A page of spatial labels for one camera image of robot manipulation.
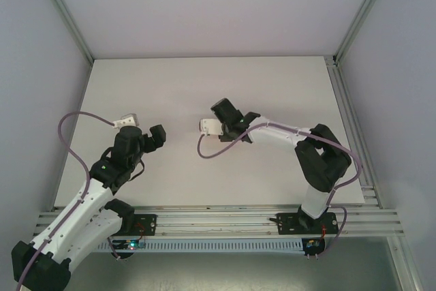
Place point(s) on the aluminium frame post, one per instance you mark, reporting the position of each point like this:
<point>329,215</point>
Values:
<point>361,15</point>
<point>64,15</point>

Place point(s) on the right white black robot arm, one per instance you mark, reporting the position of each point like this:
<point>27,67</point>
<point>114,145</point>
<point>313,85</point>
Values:
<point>320,161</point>

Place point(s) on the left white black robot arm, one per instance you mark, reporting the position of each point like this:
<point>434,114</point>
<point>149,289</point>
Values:
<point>81,223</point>

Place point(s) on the small circuit board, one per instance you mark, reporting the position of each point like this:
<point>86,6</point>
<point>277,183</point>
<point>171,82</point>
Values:
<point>131,245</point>
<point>311,244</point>

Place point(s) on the long aluminium mounting rail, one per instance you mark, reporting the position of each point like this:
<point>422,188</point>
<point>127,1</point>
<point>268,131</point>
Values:
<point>218,221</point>

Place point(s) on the aluminium side rail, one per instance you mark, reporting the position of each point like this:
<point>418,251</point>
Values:
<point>354,134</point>

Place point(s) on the black clamp lever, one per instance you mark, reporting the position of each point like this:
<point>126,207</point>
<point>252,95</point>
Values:
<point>273,218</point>

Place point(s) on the aluminium frame leg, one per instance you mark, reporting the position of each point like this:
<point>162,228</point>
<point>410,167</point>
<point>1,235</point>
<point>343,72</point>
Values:
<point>407,267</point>

